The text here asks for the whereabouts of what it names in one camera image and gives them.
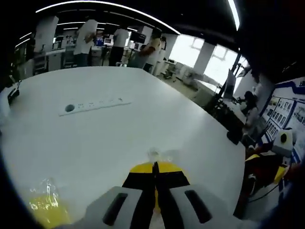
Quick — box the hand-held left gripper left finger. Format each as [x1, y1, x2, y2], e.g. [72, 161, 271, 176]
[71, 162, 158, 229]

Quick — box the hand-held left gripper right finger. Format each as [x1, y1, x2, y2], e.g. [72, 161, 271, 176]
[155, 161, 251, 229]

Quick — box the small clear plastic piece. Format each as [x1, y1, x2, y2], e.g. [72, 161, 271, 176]
[145, 146, 179, 214]

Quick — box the yellow silicone block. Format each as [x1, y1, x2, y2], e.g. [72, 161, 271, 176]
[28, 177, 72, 229]

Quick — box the person's dark red clothing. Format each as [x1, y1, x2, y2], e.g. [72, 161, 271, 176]
[244, 157, 289, 194]

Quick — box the black rounded object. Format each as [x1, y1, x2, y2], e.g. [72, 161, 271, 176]
[226, 130, 244, 146]

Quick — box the white table socket panel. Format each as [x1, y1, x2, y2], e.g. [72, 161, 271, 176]
[58, 96, 132, 117]

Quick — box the white square column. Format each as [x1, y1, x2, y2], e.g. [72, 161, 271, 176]
[35, 16, 59, 52]
[194, 38, 216, 77]

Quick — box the white office chair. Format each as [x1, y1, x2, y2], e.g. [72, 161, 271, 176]
[163, 63, 175, 80]

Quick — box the long ceiling light strip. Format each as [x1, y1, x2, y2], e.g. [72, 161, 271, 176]
[227, 0, 241, 31]

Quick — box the small black device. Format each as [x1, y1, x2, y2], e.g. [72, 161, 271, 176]
[7, 82, 21, 106]

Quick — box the curved ceiling light strip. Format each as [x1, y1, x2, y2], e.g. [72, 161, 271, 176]
[35, 5, 181, 34]

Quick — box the blue white wall poster board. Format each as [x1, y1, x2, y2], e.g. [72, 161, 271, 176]
[259, 76, 305, 165]

